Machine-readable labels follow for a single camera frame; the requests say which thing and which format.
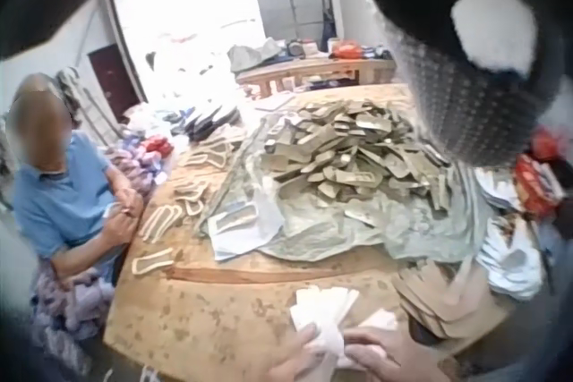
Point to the striped cloth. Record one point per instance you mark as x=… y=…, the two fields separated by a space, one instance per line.
x=82 y=100

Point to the person's left hand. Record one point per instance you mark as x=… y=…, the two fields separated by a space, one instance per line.
x=295 y=357

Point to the red-orange bag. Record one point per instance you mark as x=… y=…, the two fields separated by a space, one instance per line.
x=537 y=180

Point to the heap of grey-beige shoe insoles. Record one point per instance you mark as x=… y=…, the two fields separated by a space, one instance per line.
x=353 y=149

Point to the pile of dark insoles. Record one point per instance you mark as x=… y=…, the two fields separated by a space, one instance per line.
x=210 y=120

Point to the wooden bench with clutter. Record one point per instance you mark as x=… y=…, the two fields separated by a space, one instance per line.
x=313 y=66

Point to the heap of purple fluffy slippers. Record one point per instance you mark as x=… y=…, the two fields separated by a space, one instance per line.
x=74 y=306
x=136 y=165

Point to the heap of white slipper uppers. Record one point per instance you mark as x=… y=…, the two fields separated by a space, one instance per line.
x=510 y=257

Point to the bundle of white fabric pieces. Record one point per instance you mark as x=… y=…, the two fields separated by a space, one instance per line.
x=324 y=315

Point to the person's right fingers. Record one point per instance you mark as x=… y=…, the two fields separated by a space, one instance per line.
x=369 y=353

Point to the dark red door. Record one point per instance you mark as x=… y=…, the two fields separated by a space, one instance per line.
x=114 y=82

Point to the stack of tan insole boards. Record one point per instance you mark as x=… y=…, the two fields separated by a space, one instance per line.
x=443 y=299

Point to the person's right hand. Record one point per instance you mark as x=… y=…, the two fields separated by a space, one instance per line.
x=394 y=357

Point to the white paper sheet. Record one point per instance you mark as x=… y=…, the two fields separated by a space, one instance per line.
x=242 y=232

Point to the group of beige cutout frames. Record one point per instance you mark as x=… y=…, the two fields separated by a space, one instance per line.
x=190 y=196

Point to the person's left fingers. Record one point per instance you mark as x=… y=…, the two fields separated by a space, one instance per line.
x=306 y=337

